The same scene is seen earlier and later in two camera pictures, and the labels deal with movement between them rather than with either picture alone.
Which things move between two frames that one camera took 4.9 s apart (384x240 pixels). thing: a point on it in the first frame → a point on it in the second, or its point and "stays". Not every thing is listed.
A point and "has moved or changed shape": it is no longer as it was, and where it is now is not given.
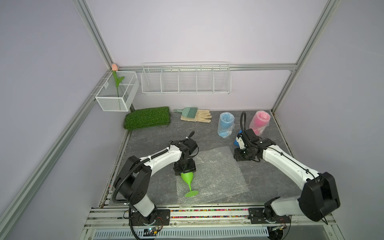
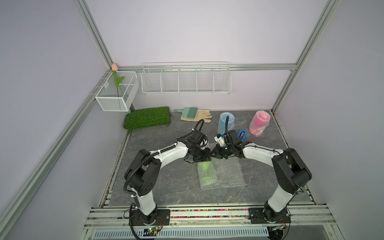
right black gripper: [236, 155] → [216, 152]
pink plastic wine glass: [260, 120] stays
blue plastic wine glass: [226, 124] stays
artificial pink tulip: [115, 68] stays
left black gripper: [191, 168] → [206, 157]
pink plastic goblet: [259, 121] stays
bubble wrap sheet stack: [217, 176] has moved or changed shape
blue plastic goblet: [226, 124] stays
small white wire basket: [119, 91] stays
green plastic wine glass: [188, 177] → [208, 177]
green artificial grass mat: [147, 117] stays
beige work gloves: [202, 115] stays
